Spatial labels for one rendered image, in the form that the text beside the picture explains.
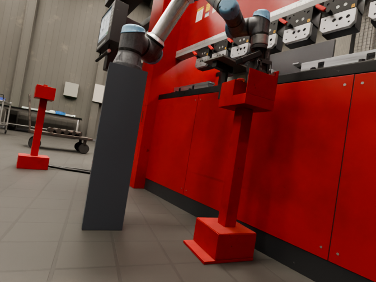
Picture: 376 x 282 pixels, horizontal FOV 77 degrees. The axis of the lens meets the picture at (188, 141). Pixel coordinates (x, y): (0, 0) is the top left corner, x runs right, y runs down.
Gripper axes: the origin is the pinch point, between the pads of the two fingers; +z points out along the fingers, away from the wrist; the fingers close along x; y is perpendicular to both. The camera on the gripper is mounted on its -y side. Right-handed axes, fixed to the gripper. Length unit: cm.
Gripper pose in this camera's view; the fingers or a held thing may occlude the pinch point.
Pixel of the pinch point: (251, 91)
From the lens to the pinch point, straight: 110.4
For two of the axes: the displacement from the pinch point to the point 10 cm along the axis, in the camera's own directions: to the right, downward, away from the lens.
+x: -4.3, -0.5, 9.0
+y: 9.0, 0.7, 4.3
